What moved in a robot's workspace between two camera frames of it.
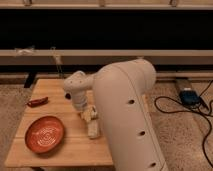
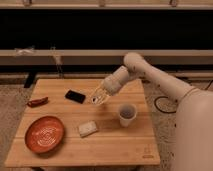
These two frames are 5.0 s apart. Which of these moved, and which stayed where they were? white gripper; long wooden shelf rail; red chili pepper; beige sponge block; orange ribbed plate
Moved: beige sponge block; white gripper
Stayed: long wooden shelf rail; red chili pepper; orange ribbed plate
